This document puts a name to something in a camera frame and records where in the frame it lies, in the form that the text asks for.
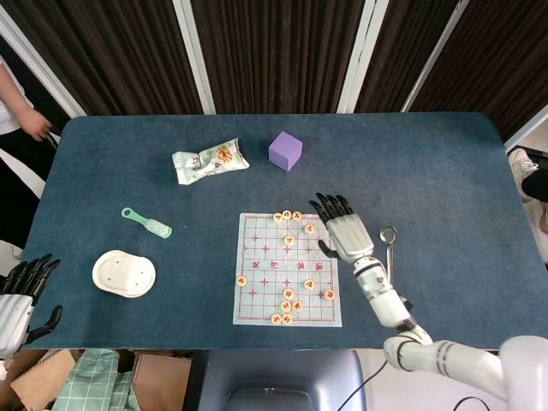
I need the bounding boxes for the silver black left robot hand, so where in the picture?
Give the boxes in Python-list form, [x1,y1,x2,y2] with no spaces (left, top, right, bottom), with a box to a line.
[0,253,63,360]

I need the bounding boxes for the bystander bare hand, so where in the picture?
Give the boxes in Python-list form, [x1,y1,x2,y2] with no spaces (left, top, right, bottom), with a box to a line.
[20,105,55,143]

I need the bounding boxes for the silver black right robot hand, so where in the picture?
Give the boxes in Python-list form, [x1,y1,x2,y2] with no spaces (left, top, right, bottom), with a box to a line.
[307,192,377,264]

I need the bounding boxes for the bystander bare forearm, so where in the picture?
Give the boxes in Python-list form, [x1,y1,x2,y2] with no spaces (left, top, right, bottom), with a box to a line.
[0,63,33,119]

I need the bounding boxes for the Chinese chess board sheet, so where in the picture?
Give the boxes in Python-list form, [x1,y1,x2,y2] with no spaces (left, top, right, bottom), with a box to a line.
[232,212,343,329]

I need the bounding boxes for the metal spoon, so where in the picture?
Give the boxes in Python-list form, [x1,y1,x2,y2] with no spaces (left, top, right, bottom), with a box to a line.
[378,225,399,282]

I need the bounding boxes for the bystander white shirt black trousers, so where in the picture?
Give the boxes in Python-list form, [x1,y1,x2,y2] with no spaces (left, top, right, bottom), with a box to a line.
[0,59,59,260]

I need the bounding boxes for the brown cardboard box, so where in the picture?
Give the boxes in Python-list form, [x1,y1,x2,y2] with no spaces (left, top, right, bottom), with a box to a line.
[9,348,80,411]
[117,350,194,411]

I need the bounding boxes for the green checked cloth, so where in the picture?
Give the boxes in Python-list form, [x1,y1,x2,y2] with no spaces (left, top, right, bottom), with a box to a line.
[55,347,142,411]

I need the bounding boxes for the purple foam cube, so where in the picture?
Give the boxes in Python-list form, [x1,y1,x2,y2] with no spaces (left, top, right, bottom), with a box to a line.
[268,131,304,173]

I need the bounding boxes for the dark brown slatted partition panel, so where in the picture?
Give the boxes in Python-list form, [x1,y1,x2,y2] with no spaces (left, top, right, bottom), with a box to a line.
[357,0,457,113]
[417,0,548,142]
[190,0,372,115]
[0,0,205,116]

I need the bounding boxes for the white round plastic tray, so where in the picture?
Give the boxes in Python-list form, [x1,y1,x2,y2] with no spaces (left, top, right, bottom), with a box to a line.
[92,249,158,300]

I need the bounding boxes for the grey blue plastic chair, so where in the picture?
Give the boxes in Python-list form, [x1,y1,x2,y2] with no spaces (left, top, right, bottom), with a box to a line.
[183,349,367,411]

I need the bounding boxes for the crumpled silver snack bag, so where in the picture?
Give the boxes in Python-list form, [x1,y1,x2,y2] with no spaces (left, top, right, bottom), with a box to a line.
[171,137,251,187]

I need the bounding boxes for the white sneaker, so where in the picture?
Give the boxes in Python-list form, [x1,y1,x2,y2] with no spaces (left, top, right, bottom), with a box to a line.
[508,147,541,181]
[535,200,548,235]

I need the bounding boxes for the black trouser leg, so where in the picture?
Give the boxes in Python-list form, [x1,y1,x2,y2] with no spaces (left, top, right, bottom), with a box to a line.
[520,165,548,203]

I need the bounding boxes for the white partition frame post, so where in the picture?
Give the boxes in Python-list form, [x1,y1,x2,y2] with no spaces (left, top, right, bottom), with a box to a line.
[402,0,470,113]
[173,0,215,115]
[0,19,86,119]
[336,0,389,115]
[504,102,548,149]

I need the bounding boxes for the black floor cable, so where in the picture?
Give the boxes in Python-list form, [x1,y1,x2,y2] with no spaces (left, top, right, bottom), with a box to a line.
[340,358,389,411]
[449,396,500,411]

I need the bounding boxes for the green handled scrubbing brush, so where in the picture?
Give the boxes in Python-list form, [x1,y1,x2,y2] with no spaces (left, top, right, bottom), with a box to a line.
[120,206,173,239]

